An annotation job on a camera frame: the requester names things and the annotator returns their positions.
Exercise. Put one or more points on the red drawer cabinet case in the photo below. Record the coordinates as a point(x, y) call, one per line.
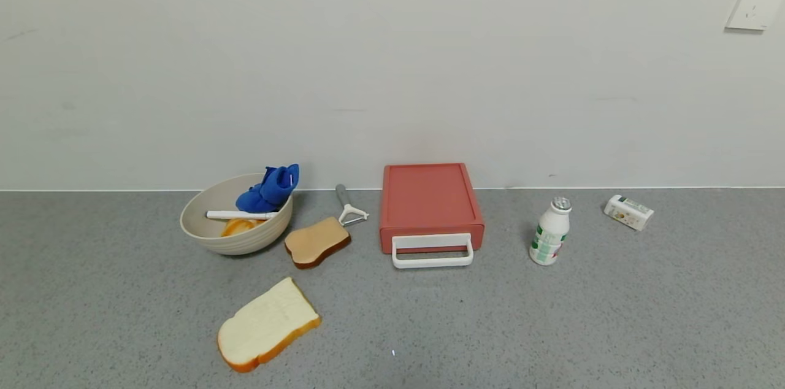
point(429, 196)

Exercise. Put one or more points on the grey white peeler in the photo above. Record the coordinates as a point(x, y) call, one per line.
point(351, 212)

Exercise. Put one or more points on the small brown toast slice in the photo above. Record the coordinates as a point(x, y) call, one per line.
point(316, 243)

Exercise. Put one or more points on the blue cloth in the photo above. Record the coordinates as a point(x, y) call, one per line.
point(270, 189)

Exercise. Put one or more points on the white stick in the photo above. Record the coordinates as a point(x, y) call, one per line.
point(239, 215)

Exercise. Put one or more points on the orange food piece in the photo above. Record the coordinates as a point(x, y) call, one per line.
point(238, 227)

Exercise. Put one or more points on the white green drink bottle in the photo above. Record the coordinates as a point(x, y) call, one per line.
point(549, 235)

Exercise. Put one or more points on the beige ribbed bowl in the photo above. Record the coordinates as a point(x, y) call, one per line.
point(208, 240)

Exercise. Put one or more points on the large white bread slice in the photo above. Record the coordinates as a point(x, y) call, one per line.
point(267, 324)

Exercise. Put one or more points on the small white drink carton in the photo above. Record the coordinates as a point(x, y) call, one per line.
point(628, 212)

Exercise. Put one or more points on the white wall socket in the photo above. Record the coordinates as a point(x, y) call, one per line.
point(755, 2)

